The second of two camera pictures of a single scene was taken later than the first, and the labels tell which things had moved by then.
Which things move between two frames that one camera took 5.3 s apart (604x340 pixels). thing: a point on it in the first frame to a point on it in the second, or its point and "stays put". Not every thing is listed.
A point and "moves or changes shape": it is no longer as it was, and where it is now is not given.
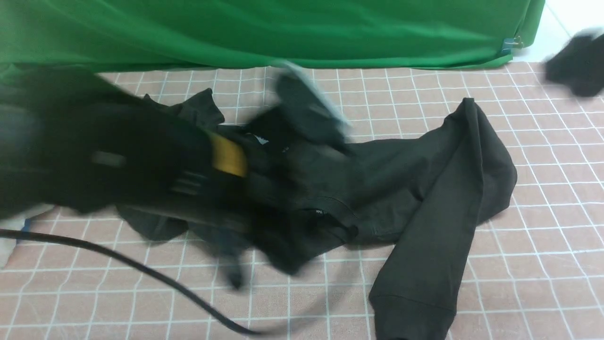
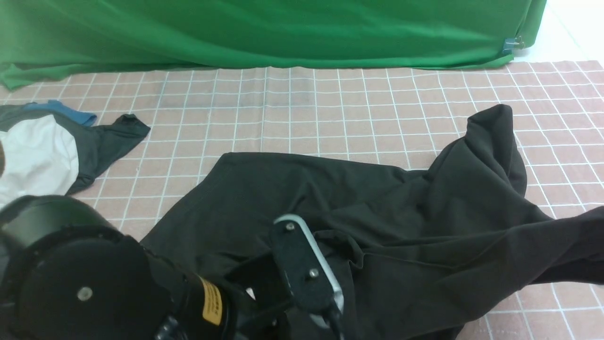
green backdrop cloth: [99, 36] stays put
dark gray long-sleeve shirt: [422, 194] moves or changes shape
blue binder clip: [509, 44] stays put
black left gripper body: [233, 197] to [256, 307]
